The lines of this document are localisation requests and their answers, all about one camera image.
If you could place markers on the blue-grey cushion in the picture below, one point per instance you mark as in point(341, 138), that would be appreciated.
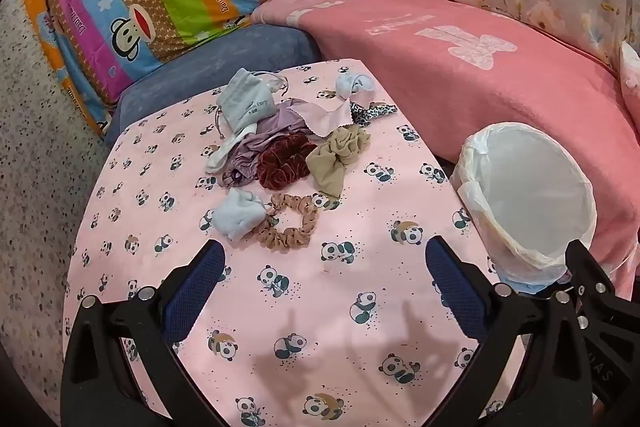
point(200, 62)

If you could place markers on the pink panda-print tablecloth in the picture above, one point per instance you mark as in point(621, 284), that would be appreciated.
point(325, 307)

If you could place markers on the pale pink cleaning cloth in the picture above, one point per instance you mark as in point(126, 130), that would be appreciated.
point(320, 117)

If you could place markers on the white sock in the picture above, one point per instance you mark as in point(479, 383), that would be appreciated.
point(220, 159)

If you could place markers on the leopard-print hair band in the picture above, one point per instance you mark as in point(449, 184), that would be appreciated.
point(372, 111)

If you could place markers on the rolled light blue sock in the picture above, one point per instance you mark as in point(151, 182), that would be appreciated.
point(352, 86)
point(237, 214)

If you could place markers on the bin with white bag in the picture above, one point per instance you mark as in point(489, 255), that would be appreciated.
point(530, 187)

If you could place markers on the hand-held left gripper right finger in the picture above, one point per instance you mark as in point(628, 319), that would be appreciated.
point(457, 292)

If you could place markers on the purple satin cloth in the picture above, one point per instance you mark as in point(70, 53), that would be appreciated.
point(250, 148)

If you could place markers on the beige fabric scrunchie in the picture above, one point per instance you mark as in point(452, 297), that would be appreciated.
point(335, 157)

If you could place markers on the orange printed quilt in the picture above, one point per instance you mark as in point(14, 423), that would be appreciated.
point(40, 37)

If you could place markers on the tan dotted scrunchie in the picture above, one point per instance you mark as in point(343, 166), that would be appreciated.
point(305, 227)

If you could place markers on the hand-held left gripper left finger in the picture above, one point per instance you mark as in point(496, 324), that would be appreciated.
point(197, 292)

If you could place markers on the white pink cloth item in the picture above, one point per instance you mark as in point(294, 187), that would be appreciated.
point(631, 72)

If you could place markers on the pink blanket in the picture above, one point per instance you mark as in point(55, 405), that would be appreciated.
point(450, 72)

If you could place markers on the dark red velvet scrunchie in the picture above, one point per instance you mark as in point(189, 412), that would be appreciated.
point(280, 164)

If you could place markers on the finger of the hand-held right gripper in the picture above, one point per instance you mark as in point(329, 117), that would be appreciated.
point(607, 307)

